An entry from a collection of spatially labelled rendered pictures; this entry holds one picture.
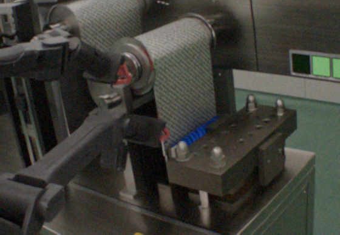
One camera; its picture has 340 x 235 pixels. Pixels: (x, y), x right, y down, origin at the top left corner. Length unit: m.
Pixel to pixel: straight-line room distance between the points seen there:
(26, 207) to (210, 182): 0.56
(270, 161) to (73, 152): 0.59
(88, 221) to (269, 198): 0.46
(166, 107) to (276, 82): 3.02
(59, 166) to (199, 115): 0.64
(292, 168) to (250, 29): 0.40
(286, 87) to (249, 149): 2.97
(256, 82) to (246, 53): 2.90
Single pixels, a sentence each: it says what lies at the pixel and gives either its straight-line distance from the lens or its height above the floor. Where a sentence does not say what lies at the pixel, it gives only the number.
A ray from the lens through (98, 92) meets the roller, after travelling 1.38.
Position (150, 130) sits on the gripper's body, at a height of 1.12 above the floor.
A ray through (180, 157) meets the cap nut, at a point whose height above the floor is 1.04.
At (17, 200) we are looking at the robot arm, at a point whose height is 1.25.
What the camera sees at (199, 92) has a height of 1.13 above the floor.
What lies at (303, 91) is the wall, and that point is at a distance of 4.14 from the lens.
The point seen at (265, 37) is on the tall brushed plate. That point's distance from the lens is 1.39.
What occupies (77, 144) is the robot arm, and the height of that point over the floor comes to 1.24.
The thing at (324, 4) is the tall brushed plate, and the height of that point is 1.35.
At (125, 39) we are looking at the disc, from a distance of 1.23.
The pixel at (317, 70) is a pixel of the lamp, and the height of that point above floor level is 1.17.
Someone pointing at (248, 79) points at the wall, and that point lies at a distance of 4.37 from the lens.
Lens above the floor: 1.60
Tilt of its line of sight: 21 degrees down
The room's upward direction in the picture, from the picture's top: 8 degrees counter-clockwise
